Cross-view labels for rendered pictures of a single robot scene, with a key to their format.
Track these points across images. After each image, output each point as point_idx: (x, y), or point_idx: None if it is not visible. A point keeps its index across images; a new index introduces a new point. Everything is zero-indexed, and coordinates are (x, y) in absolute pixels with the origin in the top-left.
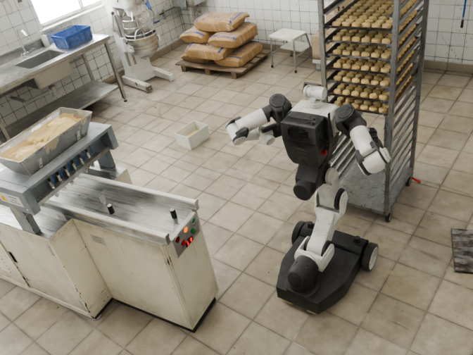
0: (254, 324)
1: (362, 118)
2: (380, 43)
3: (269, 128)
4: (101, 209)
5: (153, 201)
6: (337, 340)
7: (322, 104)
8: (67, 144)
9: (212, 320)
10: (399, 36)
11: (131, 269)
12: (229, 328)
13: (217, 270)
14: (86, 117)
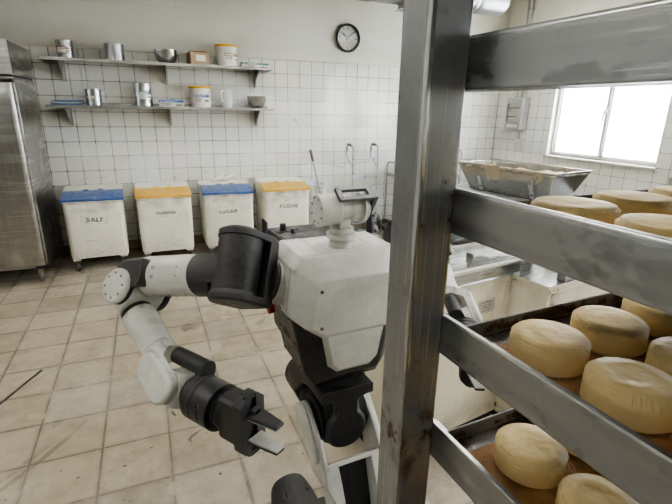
0: (315, 485)
1: (218, 278)
2: (519, 313)
3: (446, 304)
4: (458, 265)
5: None
6: None
7: (334, 250)
8: (513, 190)
9: (357, 451)
10: (581, 423)
11: None
12: (332, 460)
13: (444, 492)
14: (543, 175)
